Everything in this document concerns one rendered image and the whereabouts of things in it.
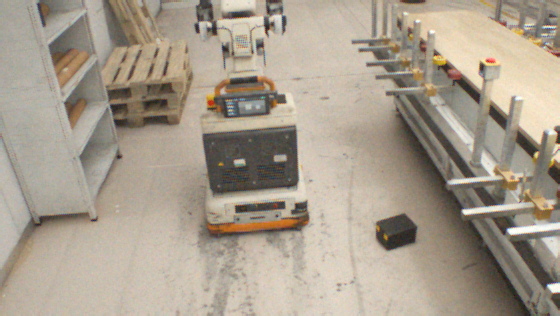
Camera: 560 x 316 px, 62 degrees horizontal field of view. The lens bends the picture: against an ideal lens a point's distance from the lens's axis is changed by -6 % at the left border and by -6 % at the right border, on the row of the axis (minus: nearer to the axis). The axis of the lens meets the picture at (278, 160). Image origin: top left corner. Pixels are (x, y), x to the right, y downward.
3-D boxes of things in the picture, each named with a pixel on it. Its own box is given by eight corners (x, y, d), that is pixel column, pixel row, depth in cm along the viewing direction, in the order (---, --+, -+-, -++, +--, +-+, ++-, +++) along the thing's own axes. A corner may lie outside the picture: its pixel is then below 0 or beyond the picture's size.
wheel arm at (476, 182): (448, 192, 199) (449, 183, 197) (445, 188, 202) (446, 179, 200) (544, 182, 200) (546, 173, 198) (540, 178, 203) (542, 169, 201)
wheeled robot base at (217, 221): (310, 228, 305) (309, 195, 292) (207, 237, 303) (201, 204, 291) (299, 171, 363) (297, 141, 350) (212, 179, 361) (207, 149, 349)
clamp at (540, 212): (538, 220, 173) (541, 209, 171) (520, 200, 185) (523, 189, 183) (552, 219, 174) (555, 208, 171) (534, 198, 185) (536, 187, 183)
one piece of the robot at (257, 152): (301, 204, 304) (295, 75, 262) (212, 211, 303) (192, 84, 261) (296, 175, 333) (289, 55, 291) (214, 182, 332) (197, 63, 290)
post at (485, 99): (472, 167, 229) (485, 78, 207) (468, 162, 234) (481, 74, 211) (481, 167, 229) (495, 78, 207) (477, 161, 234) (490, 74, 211)
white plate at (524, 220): (532, 247, 179) (537, 226, 174) (502, 207, 201) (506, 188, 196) (533, 247, 179) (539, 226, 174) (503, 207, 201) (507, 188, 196)
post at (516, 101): (496, 199, 208) (515, 97, 184) (493, 195, 211) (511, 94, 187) (503, 199, 208) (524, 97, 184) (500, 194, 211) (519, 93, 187)
